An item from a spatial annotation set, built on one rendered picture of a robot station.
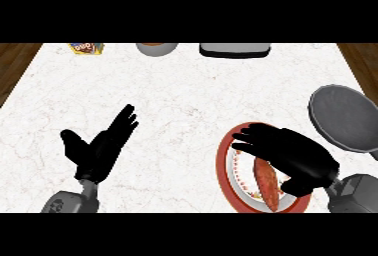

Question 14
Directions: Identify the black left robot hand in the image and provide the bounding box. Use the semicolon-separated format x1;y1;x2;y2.
58;103;140;185

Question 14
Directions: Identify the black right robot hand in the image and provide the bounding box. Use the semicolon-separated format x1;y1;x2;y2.
230;122;340;198

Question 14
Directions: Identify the orange sweet potato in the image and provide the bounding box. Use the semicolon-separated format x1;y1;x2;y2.
250;156;281;213

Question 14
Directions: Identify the red rimmed white plate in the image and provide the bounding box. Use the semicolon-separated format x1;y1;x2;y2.
213;121;312;214

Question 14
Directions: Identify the dark grey pan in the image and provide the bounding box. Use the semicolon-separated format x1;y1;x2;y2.
306;84;378;161

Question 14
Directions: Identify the yellow snack packet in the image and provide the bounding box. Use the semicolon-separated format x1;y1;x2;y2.
66;43;106;56

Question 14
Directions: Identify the grey bowl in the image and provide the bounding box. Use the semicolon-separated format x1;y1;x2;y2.
134;43;179;58

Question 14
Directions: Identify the grey and black appliance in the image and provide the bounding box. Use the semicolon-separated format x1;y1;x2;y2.
197;43;272;60

